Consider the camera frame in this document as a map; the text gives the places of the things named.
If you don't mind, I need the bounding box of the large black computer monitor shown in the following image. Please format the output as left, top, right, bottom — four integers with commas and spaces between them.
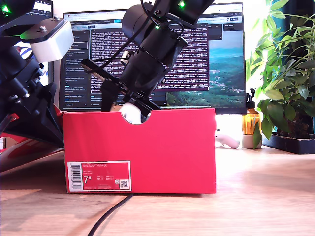
58, 2, 248, 116

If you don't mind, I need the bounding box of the amber pump bottle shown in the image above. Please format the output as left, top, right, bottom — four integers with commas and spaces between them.
241, 88, 261, 136

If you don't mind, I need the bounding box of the black cable on table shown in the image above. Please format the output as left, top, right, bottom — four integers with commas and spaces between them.
87, 193, 133, 236

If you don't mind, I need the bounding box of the small white pot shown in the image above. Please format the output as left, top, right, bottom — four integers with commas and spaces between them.
241, 134, 262, 149

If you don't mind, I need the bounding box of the white game controller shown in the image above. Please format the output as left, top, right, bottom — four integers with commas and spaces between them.
214, 132, 241, 149

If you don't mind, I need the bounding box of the small black computer monitor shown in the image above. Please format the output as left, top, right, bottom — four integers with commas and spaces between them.
14, 0, 55, 110

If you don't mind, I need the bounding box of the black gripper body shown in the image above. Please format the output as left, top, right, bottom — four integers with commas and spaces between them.
0, 46, 47, 118
81, 53, 170, 111

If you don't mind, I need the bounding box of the black planter tray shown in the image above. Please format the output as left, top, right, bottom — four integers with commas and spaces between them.
262, 134, 315, 155

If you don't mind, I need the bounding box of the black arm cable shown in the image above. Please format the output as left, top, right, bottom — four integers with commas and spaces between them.
92, 0, 184, 67

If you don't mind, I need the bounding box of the red Nike shoebox with lid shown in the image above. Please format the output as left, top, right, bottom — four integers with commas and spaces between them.
0, 104, 217, 194

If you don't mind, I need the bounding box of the green leafy houseplant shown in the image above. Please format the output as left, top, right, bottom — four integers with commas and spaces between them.
246, 0, 315, 150

